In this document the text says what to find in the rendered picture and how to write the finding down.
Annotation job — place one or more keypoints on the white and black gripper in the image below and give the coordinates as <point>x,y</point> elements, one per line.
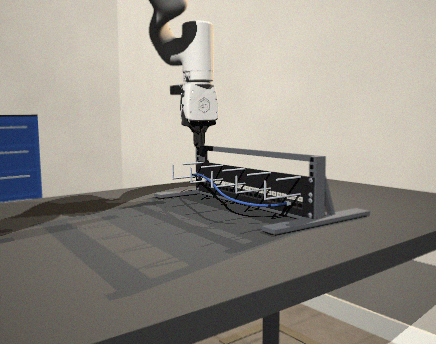
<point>198,105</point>

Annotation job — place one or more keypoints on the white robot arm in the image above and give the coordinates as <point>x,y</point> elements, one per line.
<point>193,50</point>

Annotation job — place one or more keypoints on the black network patch panel rack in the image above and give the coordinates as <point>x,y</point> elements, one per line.
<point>260,187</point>

